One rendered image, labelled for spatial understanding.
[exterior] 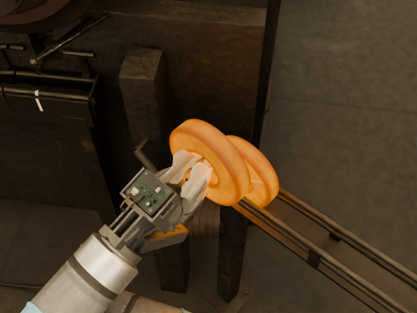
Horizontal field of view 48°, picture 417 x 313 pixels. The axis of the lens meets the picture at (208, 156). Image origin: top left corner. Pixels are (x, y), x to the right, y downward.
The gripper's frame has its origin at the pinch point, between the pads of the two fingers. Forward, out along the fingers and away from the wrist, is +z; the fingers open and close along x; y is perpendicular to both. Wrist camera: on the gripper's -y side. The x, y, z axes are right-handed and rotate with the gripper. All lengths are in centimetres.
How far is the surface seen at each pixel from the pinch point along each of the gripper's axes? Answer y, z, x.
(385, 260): -17.8, 7.6, -29.9
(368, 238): -98, 31, -21
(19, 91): -11, -12, 50
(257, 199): -18.8, 2.9, -5.1
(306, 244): -17.1, 1.3, -18.0
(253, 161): -9.8, 6.3, -2.8
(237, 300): -84, -14, -2
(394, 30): -126, 129, 29
